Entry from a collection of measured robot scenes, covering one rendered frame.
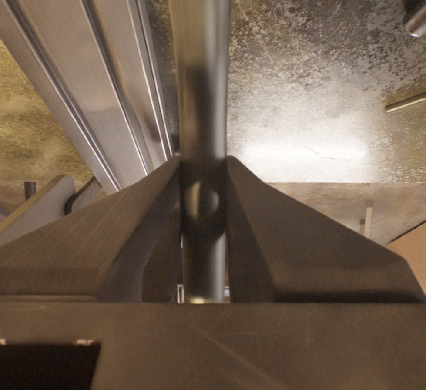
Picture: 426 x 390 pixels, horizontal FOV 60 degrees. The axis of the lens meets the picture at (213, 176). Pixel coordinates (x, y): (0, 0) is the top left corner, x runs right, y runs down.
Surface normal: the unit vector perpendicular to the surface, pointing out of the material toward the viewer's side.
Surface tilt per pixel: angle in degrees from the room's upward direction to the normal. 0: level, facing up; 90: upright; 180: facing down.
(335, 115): 0
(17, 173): 0
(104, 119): 0
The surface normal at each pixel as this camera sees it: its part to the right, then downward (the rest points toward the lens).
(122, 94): 0.00, 0.91
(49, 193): 1.00, 0.00
